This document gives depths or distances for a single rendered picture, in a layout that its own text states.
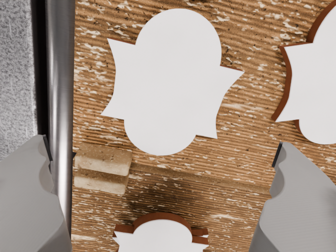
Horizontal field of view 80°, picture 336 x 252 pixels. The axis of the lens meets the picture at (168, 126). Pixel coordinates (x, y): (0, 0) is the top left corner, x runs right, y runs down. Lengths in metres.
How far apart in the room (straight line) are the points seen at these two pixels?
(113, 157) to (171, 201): 0.11
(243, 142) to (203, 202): 0.10
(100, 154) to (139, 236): 0.12
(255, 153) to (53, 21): 0.25
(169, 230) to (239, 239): 0.14
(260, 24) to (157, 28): 0.09
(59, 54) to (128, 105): 0.09
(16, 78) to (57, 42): 0.07
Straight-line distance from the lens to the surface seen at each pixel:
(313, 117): 0.25
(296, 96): 0.23
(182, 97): 0.20
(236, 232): 0.36
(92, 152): 0.24
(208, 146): 0.24
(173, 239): 0.30
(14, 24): 0.26
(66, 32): 0.24
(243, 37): 0.21
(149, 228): 0.28
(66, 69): 0.24
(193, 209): 0.31
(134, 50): 0.19
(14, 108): 0.30
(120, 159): 0.23
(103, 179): 0.25
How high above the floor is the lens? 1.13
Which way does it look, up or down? 62 degrees down
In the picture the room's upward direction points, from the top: 180 degrees clockwise
